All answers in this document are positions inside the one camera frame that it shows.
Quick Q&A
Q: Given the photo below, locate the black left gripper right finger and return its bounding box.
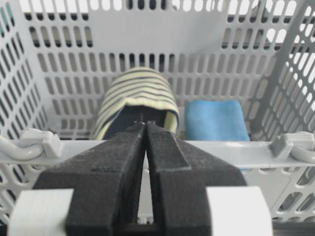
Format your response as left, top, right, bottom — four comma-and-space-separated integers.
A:
146, 121, 247, 236

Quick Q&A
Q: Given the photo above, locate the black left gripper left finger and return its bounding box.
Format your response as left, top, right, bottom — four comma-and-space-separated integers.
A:
33, 122, 146, 236

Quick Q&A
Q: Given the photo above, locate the blue folded cloth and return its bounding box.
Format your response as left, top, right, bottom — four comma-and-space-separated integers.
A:
185, 100, 250, 142

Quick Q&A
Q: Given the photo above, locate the yellow striped rolled cloth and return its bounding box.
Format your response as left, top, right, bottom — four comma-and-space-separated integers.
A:
93, 67, 180, 140

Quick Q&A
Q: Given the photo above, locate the grey plastic shopping basket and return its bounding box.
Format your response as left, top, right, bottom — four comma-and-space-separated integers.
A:
0, 0, 315, 231

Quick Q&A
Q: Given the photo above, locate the grey basket handle left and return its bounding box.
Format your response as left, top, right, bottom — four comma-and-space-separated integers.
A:
0, 128, 63, 161

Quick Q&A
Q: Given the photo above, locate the grey basket handle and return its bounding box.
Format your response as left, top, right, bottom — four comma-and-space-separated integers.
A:
269, 131, 315, 164
0, 128, 63, 161

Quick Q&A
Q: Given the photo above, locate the grey basket handle right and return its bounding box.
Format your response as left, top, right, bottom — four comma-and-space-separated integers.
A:
269, 131, 315, 164

